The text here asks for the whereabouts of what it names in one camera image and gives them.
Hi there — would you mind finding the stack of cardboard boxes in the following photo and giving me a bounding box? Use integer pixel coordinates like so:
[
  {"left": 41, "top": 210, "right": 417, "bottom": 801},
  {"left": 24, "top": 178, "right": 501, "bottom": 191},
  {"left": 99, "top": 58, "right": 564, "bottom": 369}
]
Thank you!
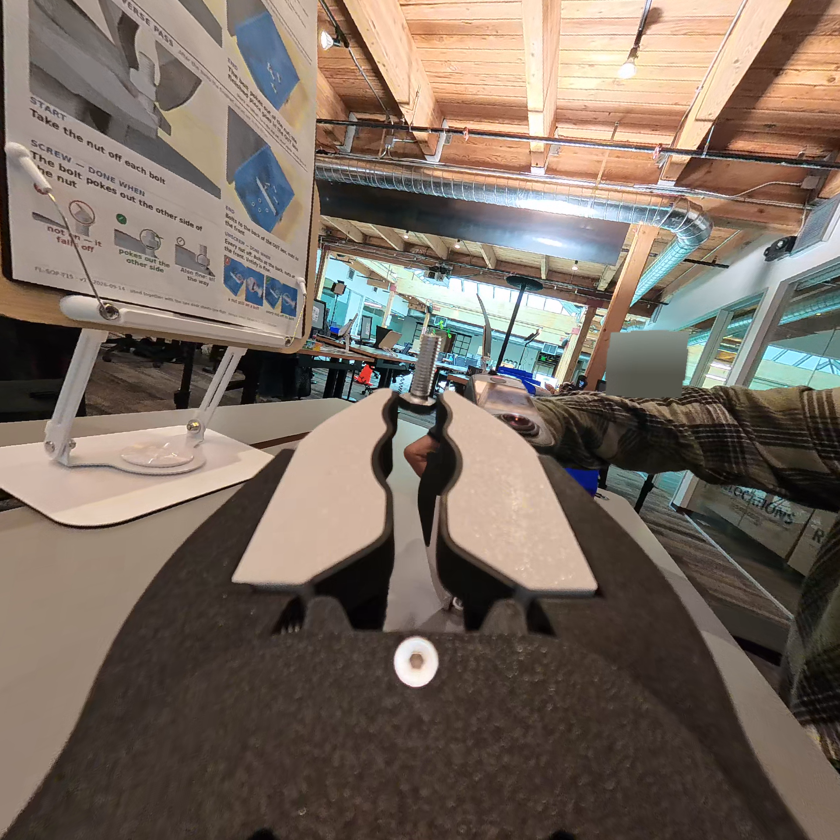
[{"left": 676, "top": 472, "right": 840, "bottom": 578}]

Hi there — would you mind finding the white stand base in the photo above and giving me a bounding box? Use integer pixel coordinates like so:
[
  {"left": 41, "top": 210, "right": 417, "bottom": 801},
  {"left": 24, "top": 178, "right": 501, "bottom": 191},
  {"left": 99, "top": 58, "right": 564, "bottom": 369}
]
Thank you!
[{"left": 0, "top": 423, "right": 275, "bottom": 527}]

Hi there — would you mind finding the silver hex bolt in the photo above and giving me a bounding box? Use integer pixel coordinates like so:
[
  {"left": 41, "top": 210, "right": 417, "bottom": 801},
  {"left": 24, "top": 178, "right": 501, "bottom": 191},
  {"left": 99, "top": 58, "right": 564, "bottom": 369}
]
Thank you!
[{"left": 419, "top": 330, "right": 447, "bottom": 395}]

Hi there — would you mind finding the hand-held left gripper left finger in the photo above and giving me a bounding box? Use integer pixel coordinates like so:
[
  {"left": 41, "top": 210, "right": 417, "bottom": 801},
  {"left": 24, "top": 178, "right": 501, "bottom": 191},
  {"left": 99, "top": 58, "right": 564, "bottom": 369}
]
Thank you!
[{"left": 233, "top": 388, "right": 403, "bottom": 597}]

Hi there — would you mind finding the person's right forearm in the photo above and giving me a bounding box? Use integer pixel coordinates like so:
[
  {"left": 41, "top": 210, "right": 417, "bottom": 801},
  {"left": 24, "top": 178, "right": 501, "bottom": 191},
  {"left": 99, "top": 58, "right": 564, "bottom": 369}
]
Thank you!
[{"left": 532, "top": 384, "right": 840, "bottom": 513}]

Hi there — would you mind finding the black floor lamp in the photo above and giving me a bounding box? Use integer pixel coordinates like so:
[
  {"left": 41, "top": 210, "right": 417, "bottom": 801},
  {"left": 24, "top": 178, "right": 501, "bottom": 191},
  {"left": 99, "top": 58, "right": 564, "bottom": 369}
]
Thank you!
[{"left": 493, "top": 276, "right": 544, "bottom": 374}]

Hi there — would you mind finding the silver air duct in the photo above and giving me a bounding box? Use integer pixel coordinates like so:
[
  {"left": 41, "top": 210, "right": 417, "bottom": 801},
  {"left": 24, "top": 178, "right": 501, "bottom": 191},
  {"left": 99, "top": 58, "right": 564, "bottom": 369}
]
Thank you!
[{"left": 315, "top": 154, "right": 714, "bottom": 304}]

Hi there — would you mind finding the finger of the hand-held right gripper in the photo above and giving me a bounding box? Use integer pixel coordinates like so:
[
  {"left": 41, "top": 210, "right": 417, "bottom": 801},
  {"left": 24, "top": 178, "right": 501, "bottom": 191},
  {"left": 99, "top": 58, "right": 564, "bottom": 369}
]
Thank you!
[{"left": 425, "top": 543, "right": 455, "bottom": 610}]

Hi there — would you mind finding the person's right hand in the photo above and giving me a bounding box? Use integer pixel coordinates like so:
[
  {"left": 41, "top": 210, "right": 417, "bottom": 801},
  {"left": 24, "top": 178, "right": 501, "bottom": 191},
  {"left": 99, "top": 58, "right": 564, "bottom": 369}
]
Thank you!
[{"left": 403, "top": 433, "right": 439, "bottom": 479}]

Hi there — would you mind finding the wall air vent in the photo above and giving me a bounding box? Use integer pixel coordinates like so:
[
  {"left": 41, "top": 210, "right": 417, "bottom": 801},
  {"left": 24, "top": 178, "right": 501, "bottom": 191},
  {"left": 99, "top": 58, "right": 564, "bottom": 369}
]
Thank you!
[{"left": 793, "top": 196, "right": 840, "bottom": 256}]

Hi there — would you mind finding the instruction sheet clipboard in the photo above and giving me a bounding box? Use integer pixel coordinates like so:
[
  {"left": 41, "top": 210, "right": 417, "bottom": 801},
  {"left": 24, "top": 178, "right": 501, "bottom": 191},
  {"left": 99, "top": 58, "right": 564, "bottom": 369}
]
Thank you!
[{"left": 0, "top": 0, "right": 322, "bottom": 355}]

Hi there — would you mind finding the clear stand pole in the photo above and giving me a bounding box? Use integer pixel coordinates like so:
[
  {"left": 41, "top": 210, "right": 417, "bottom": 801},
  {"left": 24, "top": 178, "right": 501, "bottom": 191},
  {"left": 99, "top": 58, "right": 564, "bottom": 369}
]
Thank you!
[
  {"left": 42, "top": 328, "right": 110, "bottom": 468},
  {"left": 185, "top": 346, "right": 248, "bottom": 435}
]

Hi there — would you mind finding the wooden office desk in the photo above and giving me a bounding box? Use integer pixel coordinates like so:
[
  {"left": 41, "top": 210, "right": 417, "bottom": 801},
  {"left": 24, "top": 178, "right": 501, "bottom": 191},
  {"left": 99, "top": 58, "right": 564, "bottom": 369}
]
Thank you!
[{"left": 298, "top": 341, "right": 421, "bottom": 398}]

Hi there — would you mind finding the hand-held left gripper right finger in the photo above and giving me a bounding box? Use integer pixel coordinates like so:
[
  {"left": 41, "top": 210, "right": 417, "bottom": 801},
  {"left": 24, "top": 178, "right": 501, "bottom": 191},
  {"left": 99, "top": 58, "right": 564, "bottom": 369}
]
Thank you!
[{"left": 436, "top": 390, "right": 599, "bottom": 601}]

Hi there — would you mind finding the person's plaid shirt torso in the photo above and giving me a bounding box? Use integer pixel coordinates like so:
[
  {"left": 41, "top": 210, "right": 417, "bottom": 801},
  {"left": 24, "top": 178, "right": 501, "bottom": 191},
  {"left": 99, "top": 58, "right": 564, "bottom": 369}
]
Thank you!
[{"left": 781, "top": 545, "right": 840, "bottom": 769}]

